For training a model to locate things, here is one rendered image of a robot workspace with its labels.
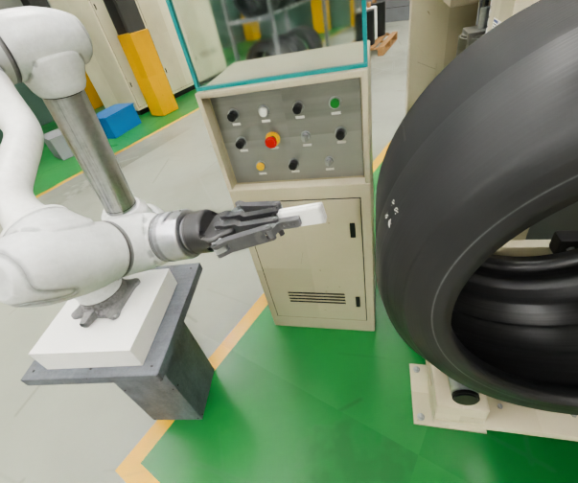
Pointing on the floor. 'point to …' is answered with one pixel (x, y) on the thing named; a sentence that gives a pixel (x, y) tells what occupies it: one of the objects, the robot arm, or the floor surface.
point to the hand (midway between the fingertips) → (302, 216)
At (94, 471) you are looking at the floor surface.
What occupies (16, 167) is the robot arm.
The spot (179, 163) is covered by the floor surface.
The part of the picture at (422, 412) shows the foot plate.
